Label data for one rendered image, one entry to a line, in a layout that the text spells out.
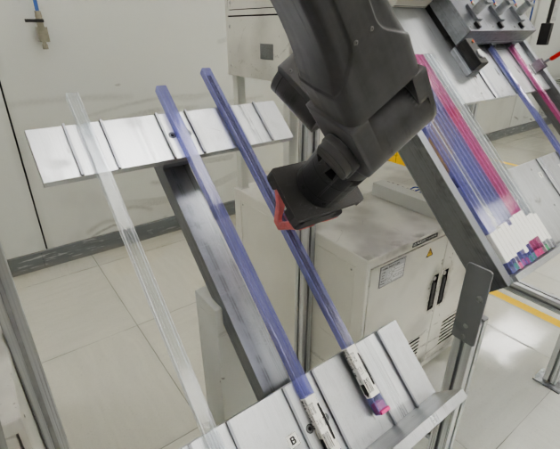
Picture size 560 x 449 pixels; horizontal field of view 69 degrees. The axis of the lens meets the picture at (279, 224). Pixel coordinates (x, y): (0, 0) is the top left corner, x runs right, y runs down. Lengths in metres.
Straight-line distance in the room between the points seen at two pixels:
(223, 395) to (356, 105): 0.47
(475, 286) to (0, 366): 0.84
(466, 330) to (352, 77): 0.68
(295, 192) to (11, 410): 0.55
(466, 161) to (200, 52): 1.82
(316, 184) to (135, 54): 1.98
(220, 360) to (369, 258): 0.56
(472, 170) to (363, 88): 0.67
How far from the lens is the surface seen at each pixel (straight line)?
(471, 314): 0.85
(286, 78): 0.39
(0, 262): 0.84
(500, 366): 1.81
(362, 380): 0.51
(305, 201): 0.43
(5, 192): 2.32
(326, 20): 0.24
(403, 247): 1.13
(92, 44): 2.28
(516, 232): 0.94
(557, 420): 1.71
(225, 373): 0.61
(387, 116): 0.30
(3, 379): 0.85
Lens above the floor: 1.14
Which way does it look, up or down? 26 degrees down
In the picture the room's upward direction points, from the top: straight up
